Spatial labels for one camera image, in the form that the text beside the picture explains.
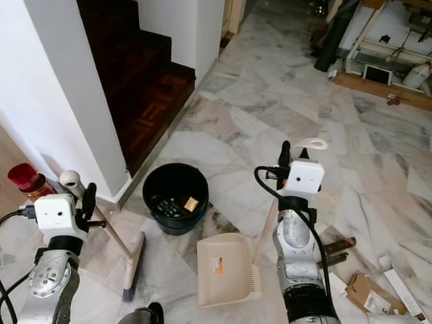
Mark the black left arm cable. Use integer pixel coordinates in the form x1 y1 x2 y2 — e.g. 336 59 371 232
0 206 39 324

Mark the dark robot foot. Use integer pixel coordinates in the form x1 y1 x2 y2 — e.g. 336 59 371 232
117 302 165 324

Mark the cream storage shelf rack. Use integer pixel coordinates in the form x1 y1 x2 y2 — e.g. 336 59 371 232
344 0 432 90

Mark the black rolled mat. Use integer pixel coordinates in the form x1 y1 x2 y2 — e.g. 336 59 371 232
313 0 362 74

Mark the white plastic jug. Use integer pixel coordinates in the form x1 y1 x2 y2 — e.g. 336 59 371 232
402 60 432 90

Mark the white framed dark panel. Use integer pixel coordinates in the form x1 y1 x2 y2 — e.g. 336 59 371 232
362 63 393 86

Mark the dark brown flat bar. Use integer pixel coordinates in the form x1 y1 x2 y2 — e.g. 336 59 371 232
323 236 358 253
316 251 350 269

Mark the long white carton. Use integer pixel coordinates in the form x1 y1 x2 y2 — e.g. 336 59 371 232
377 254 427 323

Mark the beige long-handled broom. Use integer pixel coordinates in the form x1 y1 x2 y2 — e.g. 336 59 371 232
59 169 147 303

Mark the beige long-handled dustpan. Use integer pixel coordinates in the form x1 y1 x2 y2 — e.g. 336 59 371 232
196 138 329 310

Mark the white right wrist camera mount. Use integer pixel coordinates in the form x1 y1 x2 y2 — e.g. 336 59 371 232
283 160 325 200

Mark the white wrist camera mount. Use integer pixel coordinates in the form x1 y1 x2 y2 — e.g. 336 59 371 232
34 194 80 246
283 160 325 200

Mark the red-capped brown bottle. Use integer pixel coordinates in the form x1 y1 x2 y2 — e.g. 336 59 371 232
7 162 57 202

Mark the dark wooden staircase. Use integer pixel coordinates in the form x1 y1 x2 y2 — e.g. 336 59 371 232
76 0 197 178

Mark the flattened brown cardboard box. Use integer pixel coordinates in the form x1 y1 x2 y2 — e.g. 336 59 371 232
343 270 410 319

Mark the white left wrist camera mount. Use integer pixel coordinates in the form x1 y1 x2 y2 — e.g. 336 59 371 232
34 194 80 246

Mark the long wooden plank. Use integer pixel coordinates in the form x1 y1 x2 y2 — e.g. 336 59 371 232
330 70 432 113

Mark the black plastic bucket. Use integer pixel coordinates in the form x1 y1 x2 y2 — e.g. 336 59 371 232
142 163 209 236

